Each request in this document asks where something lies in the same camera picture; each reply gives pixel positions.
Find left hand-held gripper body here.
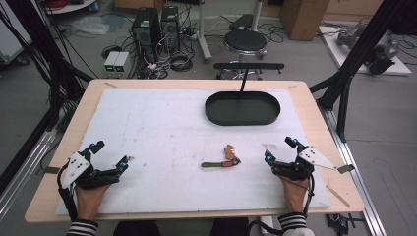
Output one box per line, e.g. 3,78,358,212
60,148,121,191

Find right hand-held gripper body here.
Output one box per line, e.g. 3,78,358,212
270,144,338,182

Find person's right hand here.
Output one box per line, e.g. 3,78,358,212
278,174,311,216

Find person's left hand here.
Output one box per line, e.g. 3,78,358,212
74,182,113,221

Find wooden table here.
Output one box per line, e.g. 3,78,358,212
24,78,366,224

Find thin wooden strip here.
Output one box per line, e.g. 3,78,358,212
325,184,351,208

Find black oval tray with hanger bar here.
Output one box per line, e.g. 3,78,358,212
204,61,285,127

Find white foam mat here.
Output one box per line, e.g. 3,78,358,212
55,87,332,217

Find person's legs in dark pants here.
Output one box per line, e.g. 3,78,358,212
112,217,251,236

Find small electronics parts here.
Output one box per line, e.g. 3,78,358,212
325,212,366,236

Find white bench power supply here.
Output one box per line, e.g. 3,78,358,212
103,50,121,79
113,51,132,80

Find black round stool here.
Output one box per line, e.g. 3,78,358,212
222,29,268,63

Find white board with robot parts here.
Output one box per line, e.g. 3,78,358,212
318,23,413,77

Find clear plastic bag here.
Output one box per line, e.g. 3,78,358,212
70,15,111,36

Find cardboard box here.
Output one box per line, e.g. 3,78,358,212
279,0,331,42

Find black computer tower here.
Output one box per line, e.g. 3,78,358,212
160,4,181,53
131,7,162,63

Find white desk leg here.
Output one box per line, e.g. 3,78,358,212
196,0,213,64

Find round white table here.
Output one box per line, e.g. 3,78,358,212
42,0,98,16

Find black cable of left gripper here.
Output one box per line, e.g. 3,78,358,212
56,163,79,221

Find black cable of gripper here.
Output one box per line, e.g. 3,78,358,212
56,163,79,221
247,175,317,235

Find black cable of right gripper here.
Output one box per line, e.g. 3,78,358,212
247,175,317,235

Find keychain with green strap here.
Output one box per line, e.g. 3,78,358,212
200,144,243,169

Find aluminium rail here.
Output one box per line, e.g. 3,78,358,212
319,106,387,236
0,129,58,221

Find black metal frame post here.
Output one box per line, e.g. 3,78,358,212
308,0,417,143
0,0,94,132

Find coil of black cable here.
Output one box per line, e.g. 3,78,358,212
169,52,195,73

